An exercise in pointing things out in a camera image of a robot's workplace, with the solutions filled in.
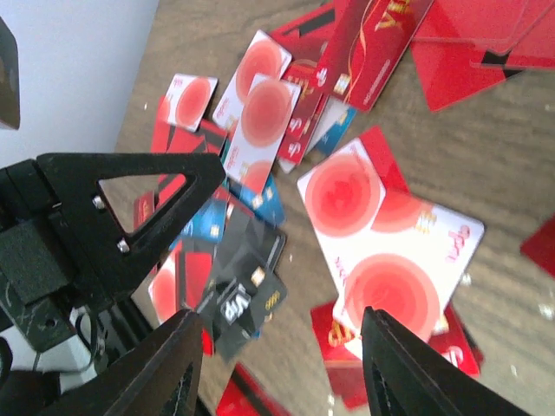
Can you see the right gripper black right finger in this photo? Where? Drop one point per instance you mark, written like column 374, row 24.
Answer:
column 405, row 376

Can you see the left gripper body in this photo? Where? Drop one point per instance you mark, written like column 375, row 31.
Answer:
column 43, row 247

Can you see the red card horizontal stripe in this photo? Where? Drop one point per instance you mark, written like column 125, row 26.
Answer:
column 244, row 396

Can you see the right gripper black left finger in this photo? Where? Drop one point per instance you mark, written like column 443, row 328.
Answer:
column 158, row 377

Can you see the white card red circle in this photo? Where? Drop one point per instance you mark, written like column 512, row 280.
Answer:
column 385, row 248

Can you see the red VIP card handled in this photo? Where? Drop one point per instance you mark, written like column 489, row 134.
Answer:
column 368, row 41

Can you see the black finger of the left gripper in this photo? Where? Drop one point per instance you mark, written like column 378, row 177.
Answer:
column 95, row 215

